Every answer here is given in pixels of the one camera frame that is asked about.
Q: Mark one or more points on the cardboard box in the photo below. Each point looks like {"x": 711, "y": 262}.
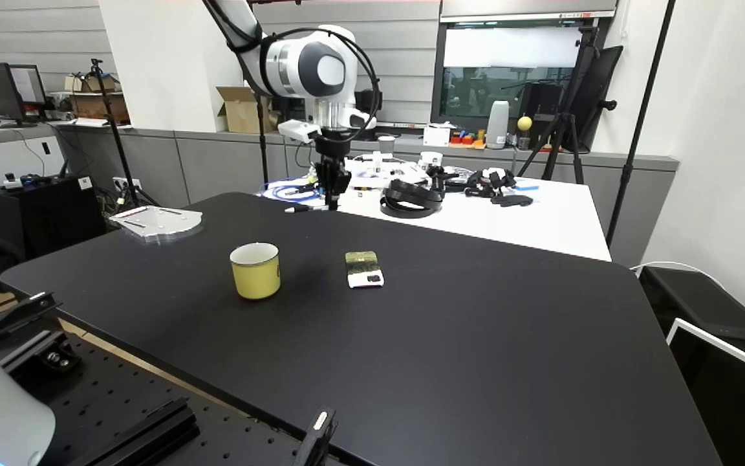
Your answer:
{"x": 242, "y": 115}

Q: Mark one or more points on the white side table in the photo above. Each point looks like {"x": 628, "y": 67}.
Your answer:
{"x": 561, "y": 219}

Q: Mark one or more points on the black light stand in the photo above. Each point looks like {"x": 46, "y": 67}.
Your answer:
{"x": 98, "y": 75}

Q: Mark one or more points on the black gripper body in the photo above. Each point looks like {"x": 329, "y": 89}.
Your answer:
{"x": 332, "y": 148}

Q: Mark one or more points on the black optical breadboard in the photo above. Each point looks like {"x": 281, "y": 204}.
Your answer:
{"x": 113, "y": 412}

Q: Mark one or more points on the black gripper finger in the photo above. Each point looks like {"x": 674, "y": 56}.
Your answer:
{"x": 340, "y": 191}
{"x": 327, "y": 195}

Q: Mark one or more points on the olive green card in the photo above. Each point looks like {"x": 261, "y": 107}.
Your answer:
{"x": 361, "y": 257}

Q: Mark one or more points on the black computer monitor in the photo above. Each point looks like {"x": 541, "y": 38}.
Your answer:
{"x": 23, "y": 95}

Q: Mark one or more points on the black headset on table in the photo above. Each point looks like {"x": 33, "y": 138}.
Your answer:
{"x": 409, "y": 200}

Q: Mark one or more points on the silver metal mounting plate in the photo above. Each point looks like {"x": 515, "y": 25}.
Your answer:
{"x": 158, "y": 223}

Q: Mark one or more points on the white cylindrical speaker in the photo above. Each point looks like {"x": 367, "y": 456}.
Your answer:
{"x": 499, "y": 125}

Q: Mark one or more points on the black camera tripod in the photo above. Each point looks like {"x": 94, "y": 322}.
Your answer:
{"x": 563, "y": 117}

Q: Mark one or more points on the black box with white edge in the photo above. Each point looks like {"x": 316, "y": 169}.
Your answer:
{"x": 715, "y": 374}

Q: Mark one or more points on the yellow ball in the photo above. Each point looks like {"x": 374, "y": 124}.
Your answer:
{"x": 524, "y": 124}

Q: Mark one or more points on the yellow enamel cup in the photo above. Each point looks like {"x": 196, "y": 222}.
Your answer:
{"x": 257, "y": 271}

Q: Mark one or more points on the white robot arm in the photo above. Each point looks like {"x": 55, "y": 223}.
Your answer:
{"x": 316, "y": 67}

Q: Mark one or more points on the white and black card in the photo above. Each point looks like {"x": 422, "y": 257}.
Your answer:
{"x": 361, "y": 280}

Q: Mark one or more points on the white small box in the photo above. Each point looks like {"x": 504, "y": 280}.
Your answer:
{"x": 435, "y": 135}

